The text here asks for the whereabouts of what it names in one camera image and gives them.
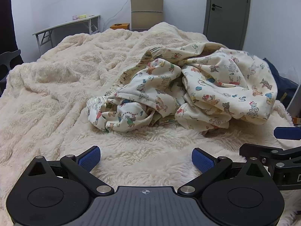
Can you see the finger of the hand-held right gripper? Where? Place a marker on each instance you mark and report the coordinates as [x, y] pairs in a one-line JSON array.
[[254, 150], [287, 133]]

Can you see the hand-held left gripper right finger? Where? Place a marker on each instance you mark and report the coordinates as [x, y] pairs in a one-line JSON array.
[[202, 160]]

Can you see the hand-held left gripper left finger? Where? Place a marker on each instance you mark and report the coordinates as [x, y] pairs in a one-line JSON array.
[[90, 158]]

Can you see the cream animal print pajama top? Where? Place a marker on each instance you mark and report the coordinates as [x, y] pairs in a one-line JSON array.
[[230, 80]]

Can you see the cream animal print pajama pants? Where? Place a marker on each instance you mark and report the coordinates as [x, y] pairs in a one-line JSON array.
[[141, 87]]

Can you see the dark blue bag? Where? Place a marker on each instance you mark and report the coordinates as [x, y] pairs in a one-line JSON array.
[[282, 84]]

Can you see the cream fluffy blanket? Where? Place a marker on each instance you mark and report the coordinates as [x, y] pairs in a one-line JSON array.
[[58, 87]]

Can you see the grey door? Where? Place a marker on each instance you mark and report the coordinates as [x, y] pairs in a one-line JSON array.
[[225, 23]]

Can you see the dark chair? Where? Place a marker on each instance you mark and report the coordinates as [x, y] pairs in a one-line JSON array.
[[9, 58]]

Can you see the orange box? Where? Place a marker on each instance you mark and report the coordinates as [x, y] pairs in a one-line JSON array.
[[121, 26]]

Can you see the yellow green box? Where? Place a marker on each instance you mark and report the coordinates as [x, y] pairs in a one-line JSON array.
[[82, 16]]

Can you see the dark curtain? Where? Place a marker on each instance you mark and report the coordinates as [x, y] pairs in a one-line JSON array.
[[6, 16]]

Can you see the beige refrigerator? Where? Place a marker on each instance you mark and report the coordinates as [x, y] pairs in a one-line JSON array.
[[147, 2]]

